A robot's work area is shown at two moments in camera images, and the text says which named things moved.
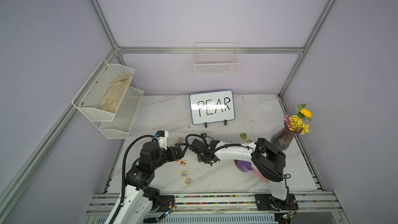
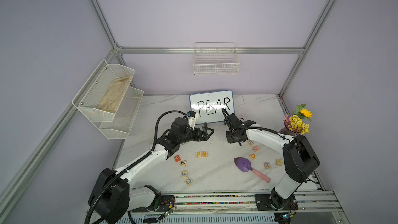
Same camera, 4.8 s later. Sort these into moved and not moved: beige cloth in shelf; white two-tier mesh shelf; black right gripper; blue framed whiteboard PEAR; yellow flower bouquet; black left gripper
Moved: black left gripper; black right gripper
Not moved: beige cloth in shelf; yellow flower bouquet; blue framed whiteboard PEAR; white two-tier mesh shelf
